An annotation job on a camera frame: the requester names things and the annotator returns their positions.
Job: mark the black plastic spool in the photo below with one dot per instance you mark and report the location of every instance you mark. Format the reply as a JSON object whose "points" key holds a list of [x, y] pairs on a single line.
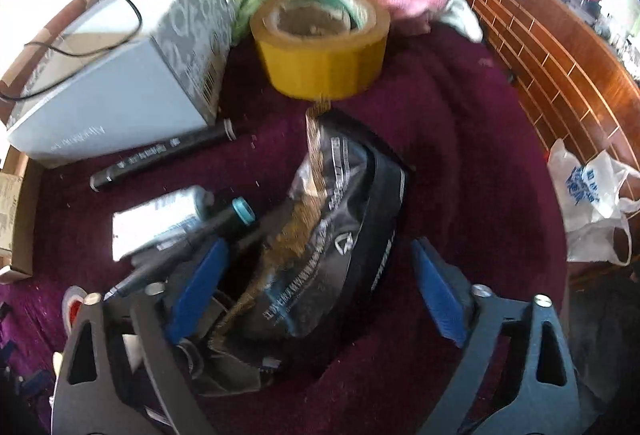
{"points": [[200, 349]]}

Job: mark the black foil packet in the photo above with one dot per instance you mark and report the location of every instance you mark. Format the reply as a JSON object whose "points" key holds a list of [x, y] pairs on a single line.
{"points": [[322, 257]]}

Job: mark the grey shoe box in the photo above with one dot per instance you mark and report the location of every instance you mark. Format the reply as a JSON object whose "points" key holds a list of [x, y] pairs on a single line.
{"points": [[119, 74]]}

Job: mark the yellow packing tape roll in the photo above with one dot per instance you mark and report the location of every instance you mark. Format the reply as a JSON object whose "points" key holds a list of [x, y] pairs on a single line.
{"points": [[321, 49]]}

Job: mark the silver tube of cream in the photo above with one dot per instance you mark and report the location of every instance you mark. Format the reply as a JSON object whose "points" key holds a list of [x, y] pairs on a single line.
{"points": [[159, 219]]}

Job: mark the black marker teal cap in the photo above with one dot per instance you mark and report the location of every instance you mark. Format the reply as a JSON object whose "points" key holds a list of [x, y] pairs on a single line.
{"points": [[162, 262]]}

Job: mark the black electrical tape roll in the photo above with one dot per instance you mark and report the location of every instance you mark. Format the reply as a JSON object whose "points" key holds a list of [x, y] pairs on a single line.
{"points": [[73, 299]]}

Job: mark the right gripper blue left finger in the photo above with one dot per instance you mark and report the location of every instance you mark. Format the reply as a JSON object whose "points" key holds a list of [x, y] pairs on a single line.
{"points": [[193, 300]]}

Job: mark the white plastic bag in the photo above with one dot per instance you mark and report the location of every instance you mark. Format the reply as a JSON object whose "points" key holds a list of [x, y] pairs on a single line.
{"points": [[595, 214]]}

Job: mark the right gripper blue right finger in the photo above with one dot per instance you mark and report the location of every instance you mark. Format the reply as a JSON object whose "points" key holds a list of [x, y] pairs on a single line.
{"points": [[445, 292]]}

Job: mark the brown cardboard tray box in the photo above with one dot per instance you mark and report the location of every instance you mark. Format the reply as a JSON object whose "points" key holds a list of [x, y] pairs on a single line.
{"points": [[20, 185]]}

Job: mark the black marker pen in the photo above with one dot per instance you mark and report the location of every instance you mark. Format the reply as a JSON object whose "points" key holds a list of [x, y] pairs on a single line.
{"points": [[161, 152]]}

